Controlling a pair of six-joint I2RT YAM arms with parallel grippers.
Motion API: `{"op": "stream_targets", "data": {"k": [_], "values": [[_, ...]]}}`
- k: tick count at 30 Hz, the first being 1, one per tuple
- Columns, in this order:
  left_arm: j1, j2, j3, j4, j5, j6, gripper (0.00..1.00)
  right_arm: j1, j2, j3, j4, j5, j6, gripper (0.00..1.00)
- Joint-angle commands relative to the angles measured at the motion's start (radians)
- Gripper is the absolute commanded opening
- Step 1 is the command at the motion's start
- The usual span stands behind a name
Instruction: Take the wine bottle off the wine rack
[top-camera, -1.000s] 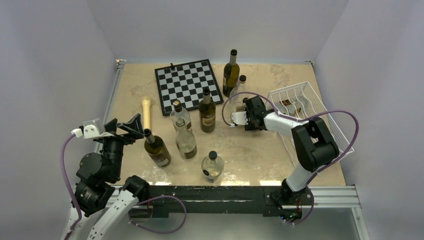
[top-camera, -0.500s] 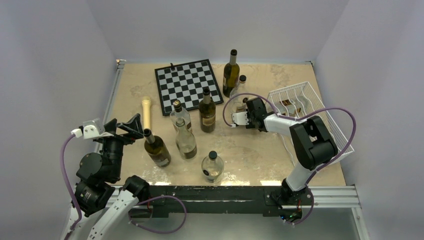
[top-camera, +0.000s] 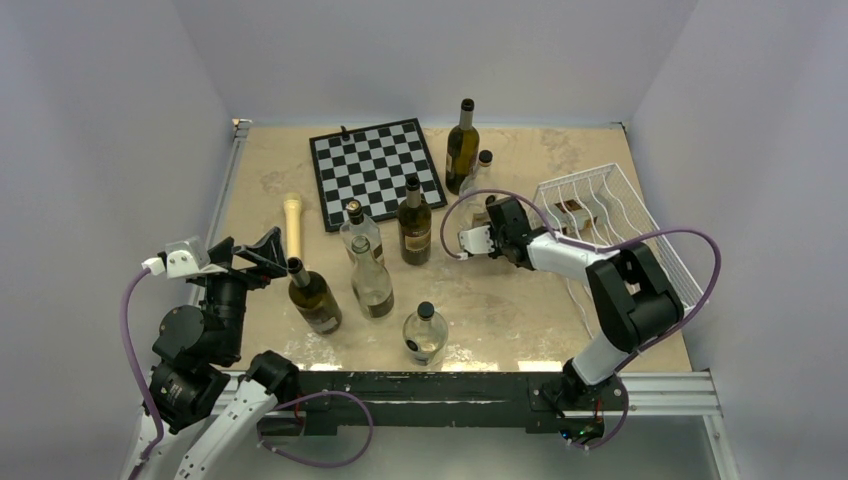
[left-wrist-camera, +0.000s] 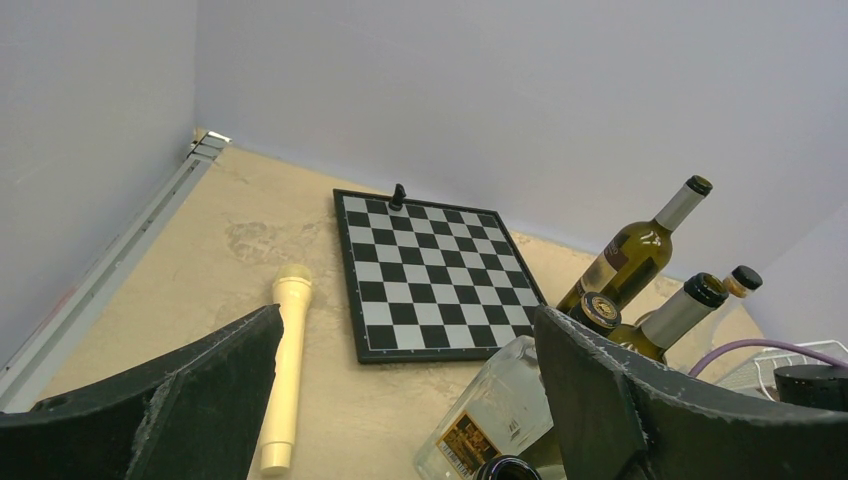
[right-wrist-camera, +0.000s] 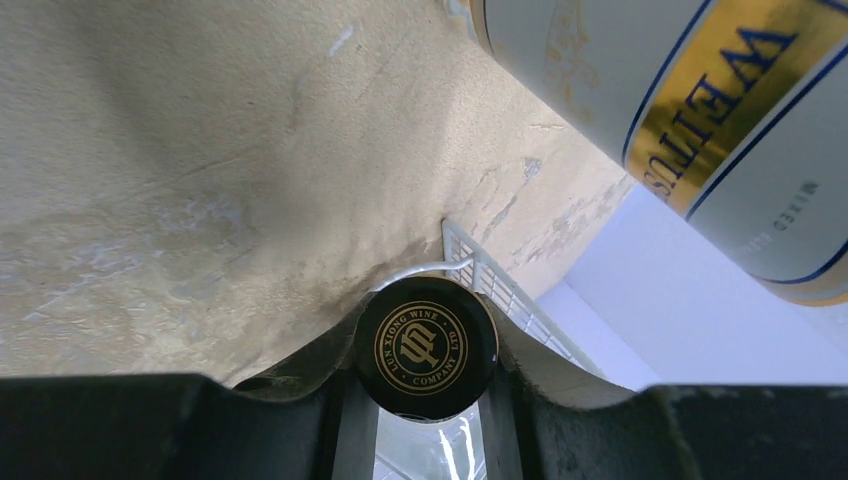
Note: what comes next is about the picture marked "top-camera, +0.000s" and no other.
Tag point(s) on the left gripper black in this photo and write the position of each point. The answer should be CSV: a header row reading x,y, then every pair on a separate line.
x,y
265,253

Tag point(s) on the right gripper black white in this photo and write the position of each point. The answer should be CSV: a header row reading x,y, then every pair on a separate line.
x,y
498,250

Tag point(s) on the clear round bottle blue emblem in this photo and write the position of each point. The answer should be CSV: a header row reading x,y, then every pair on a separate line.
x,y
472,212

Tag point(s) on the dark wine bottle silver neck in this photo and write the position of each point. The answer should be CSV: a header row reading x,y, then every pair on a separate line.
x,y
313,298

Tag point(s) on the dark wine bottle brown label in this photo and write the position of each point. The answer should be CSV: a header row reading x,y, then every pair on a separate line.
x,y
414,218

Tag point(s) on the green wine bottle white label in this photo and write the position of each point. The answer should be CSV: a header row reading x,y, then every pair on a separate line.
x,y
462,148

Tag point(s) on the clear square liquor bottle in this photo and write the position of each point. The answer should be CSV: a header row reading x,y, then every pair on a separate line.
x,y
360,224

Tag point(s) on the clear bottle no cap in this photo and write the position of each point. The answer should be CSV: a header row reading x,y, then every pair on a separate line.
x,y
370,281

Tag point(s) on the clear bottle gold black cap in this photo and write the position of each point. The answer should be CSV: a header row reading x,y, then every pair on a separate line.
x,y
575,216

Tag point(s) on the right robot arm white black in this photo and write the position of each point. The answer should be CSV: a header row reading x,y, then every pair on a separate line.
x,y
531,297

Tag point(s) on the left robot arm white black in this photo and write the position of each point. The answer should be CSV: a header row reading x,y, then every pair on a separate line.
x,y
177,447

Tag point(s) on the black white chessboard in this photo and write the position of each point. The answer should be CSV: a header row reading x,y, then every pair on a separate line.
x,y
372,167

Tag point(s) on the black front mounting beam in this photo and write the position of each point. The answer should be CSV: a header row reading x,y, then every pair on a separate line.
x,y
536,402

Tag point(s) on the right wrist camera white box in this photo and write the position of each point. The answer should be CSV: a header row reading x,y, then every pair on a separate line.
x,y
475,241

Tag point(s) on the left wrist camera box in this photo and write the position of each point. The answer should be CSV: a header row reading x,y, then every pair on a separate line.
x,y
184,259

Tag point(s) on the white wire wine rack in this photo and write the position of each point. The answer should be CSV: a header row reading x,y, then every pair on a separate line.
x,y
627,218

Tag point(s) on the aluminium table frame rail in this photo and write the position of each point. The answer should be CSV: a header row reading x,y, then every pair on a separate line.
x,y
232,179

